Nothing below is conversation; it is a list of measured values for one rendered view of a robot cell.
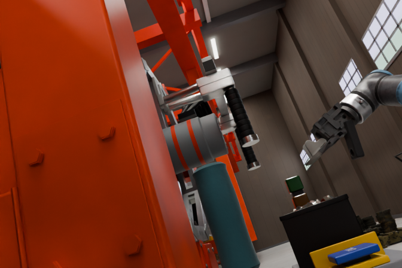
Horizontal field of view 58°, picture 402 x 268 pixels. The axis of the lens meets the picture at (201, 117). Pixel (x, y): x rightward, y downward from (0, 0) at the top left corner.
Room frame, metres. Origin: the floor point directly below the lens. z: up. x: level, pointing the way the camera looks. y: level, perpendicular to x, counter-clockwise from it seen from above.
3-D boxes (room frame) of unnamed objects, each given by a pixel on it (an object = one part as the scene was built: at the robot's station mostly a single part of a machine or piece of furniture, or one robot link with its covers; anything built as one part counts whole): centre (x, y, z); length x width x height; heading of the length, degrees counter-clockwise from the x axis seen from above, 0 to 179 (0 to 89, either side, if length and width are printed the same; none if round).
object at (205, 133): (1.03, 0.06, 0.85); 0.21 x 0.14 x 0.14; 87
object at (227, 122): (1.19, -0.08, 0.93); 0.09 x 0.05 x 0.05; 87
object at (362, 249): (0.65, -0.16, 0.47); 0.07 x 0.07 x 0.02; 87
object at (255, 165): (1.19, -0.11, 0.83); 0.04 x 0.04 x 0.16
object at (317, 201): (0.85, -0.17, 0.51); 0.20 x 0.14 x 0.13; 168
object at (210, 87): (0.85, -0.06, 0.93); 0.09 x 0.05 x 0.05; 87
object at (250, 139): (0.85, -0.09, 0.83); 0.04 x 0.04 x 0.16
